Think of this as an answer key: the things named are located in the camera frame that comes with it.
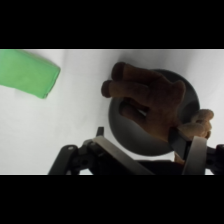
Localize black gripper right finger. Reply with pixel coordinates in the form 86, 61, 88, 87
169, 127, 224, 176

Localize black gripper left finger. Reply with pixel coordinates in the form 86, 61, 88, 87
48, 126, 155, 176

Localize brown plush deer toy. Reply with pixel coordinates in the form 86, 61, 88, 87
100, 61, 215, 166

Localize grey bowl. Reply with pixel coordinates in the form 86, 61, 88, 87
108, 68, 201, 157

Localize green foam block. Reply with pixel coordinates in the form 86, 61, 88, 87
0, 49, 62, 100

